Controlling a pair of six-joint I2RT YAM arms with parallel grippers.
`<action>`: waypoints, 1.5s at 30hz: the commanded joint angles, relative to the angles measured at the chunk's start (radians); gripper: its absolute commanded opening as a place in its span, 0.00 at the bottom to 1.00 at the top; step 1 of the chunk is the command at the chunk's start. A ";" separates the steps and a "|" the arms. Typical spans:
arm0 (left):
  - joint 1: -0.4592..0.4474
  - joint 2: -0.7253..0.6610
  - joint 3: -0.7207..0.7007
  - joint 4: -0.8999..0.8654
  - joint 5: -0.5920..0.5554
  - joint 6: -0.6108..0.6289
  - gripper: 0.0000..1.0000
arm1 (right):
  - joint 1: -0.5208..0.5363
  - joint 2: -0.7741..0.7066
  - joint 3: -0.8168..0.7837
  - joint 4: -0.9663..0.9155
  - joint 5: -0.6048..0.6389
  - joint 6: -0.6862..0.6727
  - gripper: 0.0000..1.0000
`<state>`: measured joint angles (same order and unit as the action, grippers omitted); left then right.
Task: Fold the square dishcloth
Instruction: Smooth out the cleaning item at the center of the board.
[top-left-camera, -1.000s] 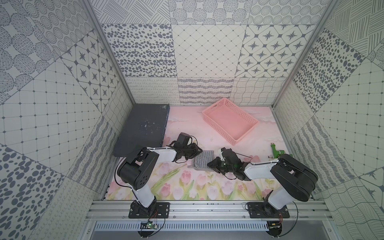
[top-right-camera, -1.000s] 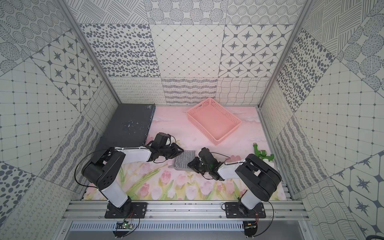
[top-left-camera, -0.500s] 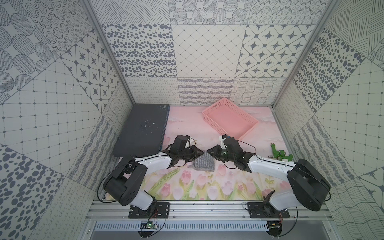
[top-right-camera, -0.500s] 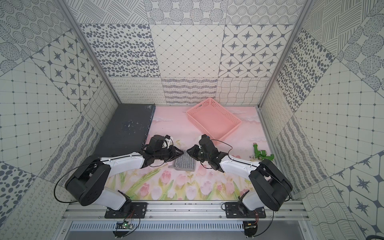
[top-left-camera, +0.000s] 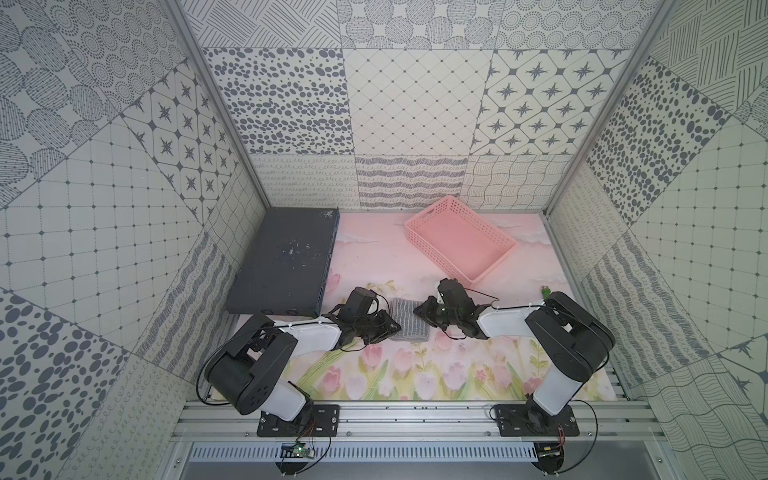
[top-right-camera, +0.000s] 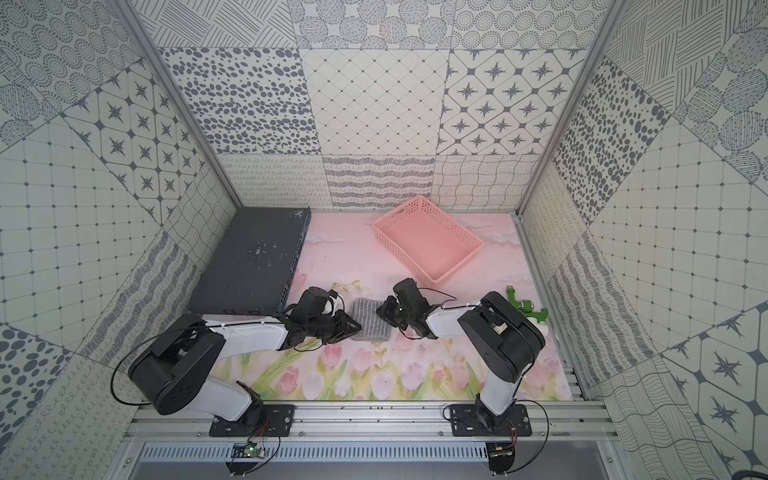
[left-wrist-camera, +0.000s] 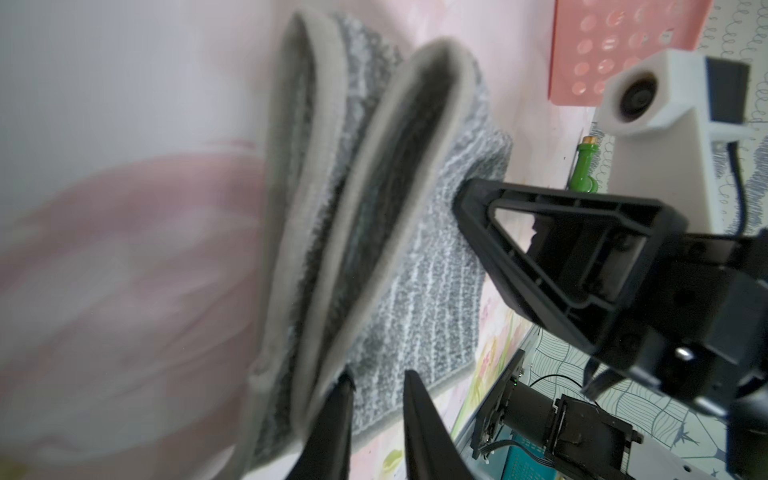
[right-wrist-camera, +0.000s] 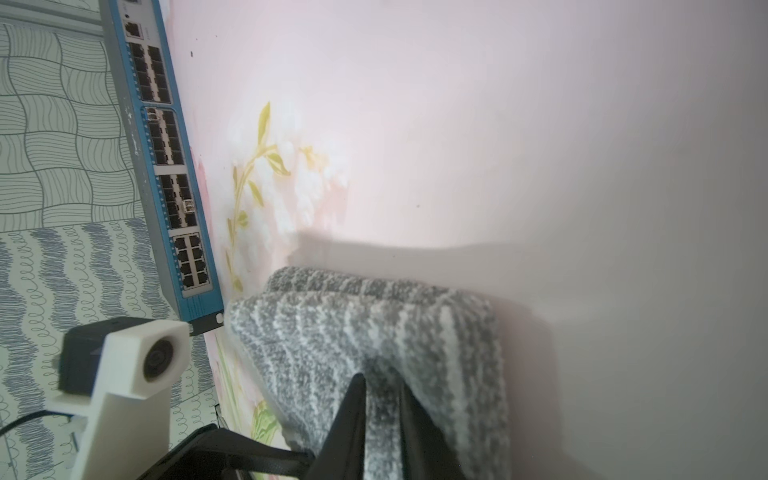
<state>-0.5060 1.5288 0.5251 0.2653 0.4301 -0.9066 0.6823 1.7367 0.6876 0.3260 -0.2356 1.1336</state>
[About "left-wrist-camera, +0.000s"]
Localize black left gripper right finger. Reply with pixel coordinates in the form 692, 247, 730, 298
403, 370, 473, 480

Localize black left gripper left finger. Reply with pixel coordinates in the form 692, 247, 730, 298
286, 372, 355, 480

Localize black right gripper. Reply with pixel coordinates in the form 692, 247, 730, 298
453, 178, 767, 420

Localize grey striped square dishcloth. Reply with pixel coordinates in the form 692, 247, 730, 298
223, 7, 511, 479

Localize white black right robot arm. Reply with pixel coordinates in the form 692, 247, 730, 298
453, 179, 767, 479

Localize pink perforated plastic basket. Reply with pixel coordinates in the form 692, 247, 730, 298
548, 0, 714, 107

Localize green brass hose fitting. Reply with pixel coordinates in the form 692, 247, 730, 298
568, 136, 599, 193

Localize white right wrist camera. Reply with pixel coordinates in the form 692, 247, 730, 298
597, 49, 751, 234

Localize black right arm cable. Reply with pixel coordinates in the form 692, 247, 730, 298
725, 140, 751, 238

